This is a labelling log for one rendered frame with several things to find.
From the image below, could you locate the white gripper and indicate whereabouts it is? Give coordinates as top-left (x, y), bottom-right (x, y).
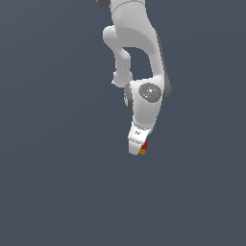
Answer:
top-left (127, 120), bottom-right (154, 157)

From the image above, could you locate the red and yellow block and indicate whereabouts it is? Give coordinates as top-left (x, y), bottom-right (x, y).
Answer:
top-left (138, 139), bottom-right (149, 157)

